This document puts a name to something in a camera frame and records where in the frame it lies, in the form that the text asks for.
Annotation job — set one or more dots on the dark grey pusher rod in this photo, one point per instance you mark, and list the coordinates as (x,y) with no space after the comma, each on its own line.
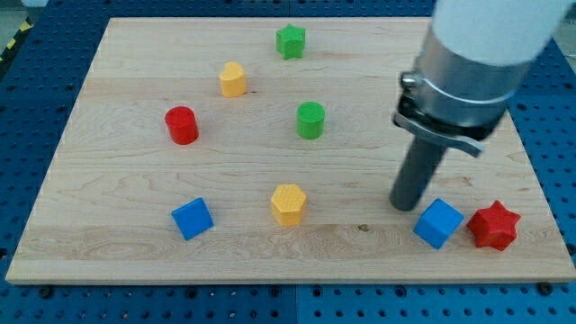
(419,165)

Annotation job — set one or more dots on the silver clamp end effector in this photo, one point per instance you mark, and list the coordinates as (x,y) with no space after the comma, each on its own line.
(449,101)

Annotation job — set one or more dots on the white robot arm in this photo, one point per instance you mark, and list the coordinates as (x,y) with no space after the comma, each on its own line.
(498,31)

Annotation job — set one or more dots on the yellow hexagon block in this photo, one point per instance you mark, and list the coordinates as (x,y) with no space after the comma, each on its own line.
(288,203)

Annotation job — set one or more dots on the right blue cube block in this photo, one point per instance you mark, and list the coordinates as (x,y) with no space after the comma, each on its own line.
(437,223)

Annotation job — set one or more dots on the blue cube block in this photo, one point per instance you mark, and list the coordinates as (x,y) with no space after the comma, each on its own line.
(193,218)
(437,223)

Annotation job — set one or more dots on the red star block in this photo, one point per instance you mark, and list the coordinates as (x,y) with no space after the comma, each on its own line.
(494,227)

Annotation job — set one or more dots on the green cylinder block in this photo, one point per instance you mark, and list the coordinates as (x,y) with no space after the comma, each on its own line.
(310,118)

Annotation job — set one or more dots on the green star block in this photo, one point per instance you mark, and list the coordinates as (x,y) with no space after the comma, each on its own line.
(290,41)

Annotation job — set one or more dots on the yellow heart block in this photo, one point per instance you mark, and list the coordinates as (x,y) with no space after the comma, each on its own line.
(233,81)

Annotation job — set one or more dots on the wooden board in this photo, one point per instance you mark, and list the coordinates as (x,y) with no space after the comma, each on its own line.
(103,215)

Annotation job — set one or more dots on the left blue cube block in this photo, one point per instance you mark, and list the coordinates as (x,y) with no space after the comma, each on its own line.
(193,218)

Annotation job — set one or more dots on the red cylinder block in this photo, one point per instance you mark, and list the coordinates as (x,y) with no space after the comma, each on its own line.
(182,125)

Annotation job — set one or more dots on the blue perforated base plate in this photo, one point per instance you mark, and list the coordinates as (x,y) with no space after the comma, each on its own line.
(37,95)

